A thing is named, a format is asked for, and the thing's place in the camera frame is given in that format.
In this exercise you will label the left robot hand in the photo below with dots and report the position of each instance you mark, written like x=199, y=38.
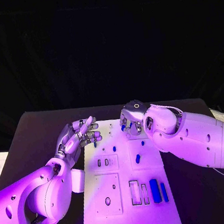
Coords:
x=67, y=136

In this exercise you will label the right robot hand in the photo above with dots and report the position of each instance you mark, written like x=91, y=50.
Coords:
x=133, y=112

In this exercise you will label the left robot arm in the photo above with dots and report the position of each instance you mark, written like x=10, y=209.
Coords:
x=24, y=186

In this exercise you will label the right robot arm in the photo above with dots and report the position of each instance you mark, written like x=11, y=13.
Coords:
x=198, y=142

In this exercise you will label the white task board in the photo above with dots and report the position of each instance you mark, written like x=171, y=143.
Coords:
x=131, y=217

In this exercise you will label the white side panel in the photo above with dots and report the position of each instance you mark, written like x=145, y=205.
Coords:
x=0, y=159

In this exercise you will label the thick blue cylinder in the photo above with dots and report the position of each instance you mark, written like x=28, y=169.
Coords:
x=155, y=191

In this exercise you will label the thin blue cylinder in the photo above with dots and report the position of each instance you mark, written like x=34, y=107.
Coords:
x=164, y=193

